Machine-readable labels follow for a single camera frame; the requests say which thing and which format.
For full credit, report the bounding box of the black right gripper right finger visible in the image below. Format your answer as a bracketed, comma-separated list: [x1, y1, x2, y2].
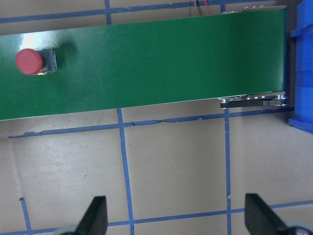
[245, 193, 291, 235]

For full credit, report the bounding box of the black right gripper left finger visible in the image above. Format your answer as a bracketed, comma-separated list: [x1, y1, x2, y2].
[74, 196, 108, 235]

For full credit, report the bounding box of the red push button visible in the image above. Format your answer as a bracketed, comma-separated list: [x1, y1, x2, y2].
[15, 48, 58, 75]

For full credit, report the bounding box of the green conveyor belt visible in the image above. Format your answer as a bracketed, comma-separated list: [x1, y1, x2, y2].
[0, 9, 286, 120]

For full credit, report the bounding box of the blue right plastic bin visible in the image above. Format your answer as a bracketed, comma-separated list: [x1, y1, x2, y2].
[289, 0, 313, 134]

